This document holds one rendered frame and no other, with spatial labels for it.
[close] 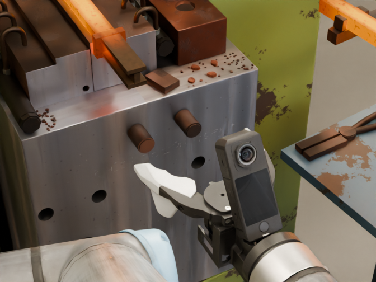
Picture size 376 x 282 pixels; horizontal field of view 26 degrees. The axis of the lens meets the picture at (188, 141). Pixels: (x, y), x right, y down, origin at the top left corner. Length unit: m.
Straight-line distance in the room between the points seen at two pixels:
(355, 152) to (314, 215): 0.90
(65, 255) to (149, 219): 0.70
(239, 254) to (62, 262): 0.32
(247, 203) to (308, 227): 1.44
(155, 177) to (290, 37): 0.69
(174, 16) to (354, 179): 0.41
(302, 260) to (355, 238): 1.46
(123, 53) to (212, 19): 0.19
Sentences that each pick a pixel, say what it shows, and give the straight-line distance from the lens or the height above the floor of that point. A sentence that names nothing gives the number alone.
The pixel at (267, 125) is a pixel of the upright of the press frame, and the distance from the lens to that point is 1.65.
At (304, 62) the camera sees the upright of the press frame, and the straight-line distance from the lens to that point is 1.61.
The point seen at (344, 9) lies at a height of 0.98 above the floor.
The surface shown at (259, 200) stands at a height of 1.03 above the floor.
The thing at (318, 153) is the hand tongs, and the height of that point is 0.72.
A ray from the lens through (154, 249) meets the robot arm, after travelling 0.64.
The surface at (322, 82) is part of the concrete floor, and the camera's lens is 2.83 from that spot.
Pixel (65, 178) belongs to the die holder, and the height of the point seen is 0.82.
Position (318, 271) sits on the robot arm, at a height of 1.01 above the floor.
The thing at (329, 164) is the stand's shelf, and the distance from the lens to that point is 1.41.
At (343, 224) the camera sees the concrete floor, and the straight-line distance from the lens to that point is 2.32.
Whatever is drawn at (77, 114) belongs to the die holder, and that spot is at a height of 0.91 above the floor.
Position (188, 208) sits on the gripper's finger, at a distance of 0.89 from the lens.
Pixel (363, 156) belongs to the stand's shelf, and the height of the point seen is 0.71.
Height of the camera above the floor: 1.63
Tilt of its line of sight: 40 degrees down
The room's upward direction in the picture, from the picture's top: straight up
